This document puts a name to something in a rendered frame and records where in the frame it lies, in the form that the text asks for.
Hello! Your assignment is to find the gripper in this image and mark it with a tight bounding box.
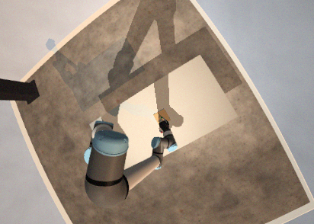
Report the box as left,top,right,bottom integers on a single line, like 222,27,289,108
159,117,169,133

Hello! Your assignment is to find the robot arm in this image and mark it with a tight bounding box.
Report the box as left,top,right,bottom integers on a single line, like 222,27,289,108
84,120,178,208

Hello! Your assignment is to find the tan flat mat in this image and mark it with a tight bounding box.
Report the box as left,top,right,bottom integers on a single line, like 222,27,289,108
153,109,170,124

